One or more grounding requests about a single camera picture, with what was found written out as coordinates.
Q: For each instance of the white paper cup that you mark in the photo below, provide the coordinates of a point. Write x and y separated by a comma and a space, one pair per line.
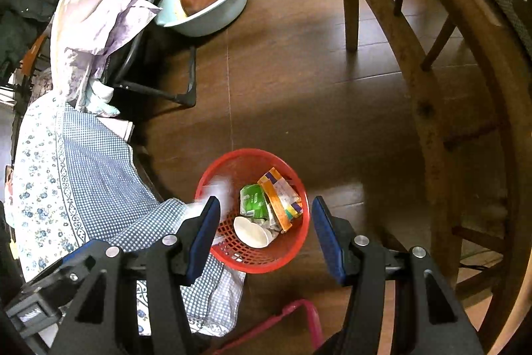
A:
249, 232

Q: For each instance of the pink plastic frame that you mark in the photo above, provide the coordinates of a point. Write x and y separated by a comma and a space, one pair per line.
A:
309, 317

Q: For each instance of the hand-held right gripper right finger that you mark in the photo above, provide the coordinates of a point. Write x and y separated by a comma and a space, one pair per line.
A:
328, 238

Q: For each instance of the white carton box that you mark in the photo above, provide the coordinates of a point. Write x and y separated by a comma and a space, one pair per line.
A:
218, 193

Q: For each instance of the black jacket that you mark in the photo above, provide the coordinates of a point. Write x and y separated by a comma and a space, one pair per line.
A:
20, 22

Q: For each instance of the orange and white box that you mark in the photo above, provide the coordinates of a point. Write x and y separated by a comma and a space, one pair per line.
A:
276, 199

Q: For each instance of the pale folded cloth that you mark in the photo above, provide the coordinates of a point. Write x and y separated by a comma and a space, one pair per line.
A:
99, 101

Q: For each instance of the black folding chair frame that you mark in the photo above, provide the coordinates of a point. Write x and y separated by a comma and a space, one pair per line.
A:
183, 97

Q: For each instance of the black chair with orange seat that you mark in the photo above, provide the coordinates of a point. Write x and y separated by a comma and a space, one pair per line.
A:
33, 49

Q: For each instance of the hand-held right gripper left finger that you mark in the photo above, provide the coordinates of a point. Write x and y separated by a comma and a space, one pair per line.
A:
203, 238

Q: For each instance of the round-backed wooden chair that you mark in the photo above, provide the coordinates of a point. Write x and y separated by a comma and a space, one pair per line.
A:
428, 97

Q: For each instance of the white quilted pillow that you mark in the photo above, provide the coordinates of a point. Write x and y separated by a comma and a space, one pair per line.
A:
87, 5

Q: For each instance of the green tissue pack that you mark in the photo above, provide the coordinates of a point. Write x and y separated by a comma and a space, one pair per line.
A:
253, 201

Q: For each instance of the red plastic basket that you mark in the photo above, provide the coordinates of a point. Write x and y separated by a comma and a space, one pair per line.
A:
249, 168

